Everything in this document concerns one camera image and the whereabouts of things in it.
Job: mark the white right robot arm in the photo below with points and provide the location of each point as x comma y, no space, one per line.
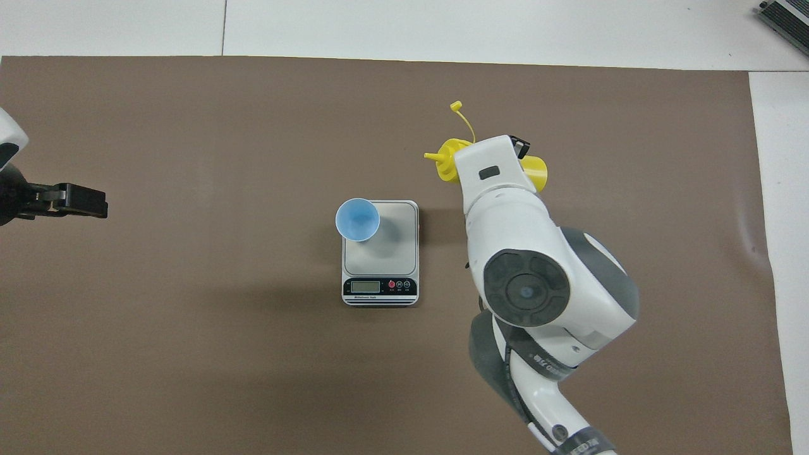
524,291

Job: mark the brown paper table mat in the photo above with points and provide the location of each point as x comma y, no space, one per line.
189,379

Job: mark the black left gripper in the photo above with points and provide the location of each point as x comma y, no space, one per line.
14,199

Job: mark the silver digital kitchen scale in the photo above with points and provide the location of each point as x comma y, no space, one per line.
385,265

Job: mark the yellow squeeze bottle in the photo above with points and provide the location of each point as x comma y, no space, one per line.
447,165

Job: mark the grey ribbed metal device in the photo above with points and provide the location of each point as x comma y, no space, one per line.
787,19

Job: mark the light blue plastic cup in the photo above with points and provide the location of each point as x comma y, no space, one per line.
358,218

